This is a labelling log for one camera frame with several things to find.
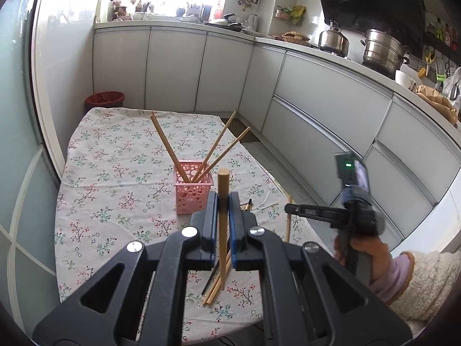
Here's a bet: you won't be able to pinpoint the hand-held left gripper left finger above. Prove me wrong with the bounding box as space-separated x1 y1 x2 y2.
32 191 220 346

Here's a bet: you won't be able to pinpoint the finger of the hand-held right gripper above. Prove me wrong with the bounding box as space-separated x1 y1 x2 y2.
284 203 347 230

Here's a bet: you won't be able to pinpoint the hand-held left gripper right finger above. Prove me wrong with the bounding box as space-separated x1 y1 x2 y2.
228 191 413 346

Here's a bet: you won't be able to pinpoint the tan bamboo chopstick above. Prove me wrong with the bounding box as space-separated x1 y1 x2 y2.
285 195 292 243
150 112 190 183
195 126 251 183
192 110 237 183
217 168 230 292

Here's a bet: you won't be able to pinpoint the pink perforated plastic basket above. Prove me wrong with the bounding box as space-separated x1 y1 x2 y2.
174 161 216 215

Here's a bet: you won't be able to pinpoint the pile of wooden chopsticks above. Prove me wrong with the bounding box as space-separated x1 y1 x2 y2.
203 229 288 306

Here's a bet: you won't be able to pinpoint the person's right forearm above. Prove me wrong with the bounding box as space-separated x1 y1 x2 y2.
367 250 461 336

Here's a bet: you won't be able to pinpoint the person's right hand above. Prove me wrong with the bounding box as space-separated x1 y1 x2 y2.
333 234 393 282

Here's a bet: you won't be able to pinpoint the brown floor mat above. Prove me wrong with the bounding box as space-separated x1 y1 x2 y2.
230 118 260 143

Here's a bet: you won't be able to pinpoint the white base cabinets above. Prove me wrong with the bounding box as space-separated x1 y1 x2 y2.
93 25 461 253

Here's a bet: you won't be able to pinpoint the floral tablecloth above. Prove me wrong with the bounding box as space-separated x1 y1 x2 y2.
54 107 335 345

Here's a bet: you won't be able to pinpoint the brown paper bag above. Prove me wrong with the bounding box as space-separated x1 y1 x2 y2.
415 84 459 124

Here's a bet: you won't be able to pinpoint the white bowl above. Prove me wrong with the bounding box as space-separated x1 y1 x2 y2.
395 69 420 91

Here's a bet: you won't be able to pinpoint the gas stove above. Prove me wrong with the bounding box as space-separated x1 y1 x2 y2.
313 43 399 80

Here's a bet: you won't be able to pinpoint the white plastic bag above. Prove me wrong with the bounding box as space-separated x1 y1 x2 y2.
443 67 461 102

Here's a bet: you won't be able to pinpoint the steel steamer pot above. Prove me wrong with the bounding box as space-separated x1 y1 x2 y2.
360 29 411 73

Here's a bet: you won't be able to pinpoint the red trash bin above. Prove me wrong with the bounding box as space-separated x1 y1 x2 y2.
85 91 125 109

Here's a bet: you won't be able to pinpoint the steel kettle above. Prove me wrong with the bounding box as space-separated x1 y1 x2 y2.
318 20 350 57

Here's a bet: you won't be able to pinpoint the wicker bread basket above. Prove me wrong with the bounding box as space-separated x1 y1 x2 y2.
280 32 311 44

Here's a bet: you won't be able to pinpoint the yellow packet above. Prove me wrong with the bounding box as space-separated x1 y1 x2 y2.
290 5 307 26

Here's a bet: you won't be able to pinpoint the black wok with lid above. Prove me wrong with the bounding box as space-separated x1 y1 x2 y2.
208 12 246 31

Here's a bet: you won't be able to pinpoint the black range hood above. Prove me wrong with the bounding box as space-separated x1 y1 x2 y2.
312 0 428 50

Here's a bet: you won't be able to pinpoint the white countertop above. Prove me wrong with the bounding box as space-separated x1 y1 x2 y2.
94 20 461 138

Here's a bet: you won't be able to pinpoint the frosted glass sliding door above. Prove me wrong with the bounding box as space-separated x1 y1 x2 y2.
0 0 70 333

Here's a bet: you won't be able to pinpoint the row of windowsill jars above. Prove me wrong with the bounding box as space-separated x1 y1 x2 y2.
110 0 224 22

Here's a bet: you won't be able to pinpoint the white cutting board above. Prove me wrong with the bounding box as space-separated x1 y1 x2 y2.
95 0 112 22

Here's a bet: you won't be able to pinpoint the wall shelf with bottles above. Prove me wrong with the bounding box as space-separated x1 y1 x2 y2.
424 11 461 50

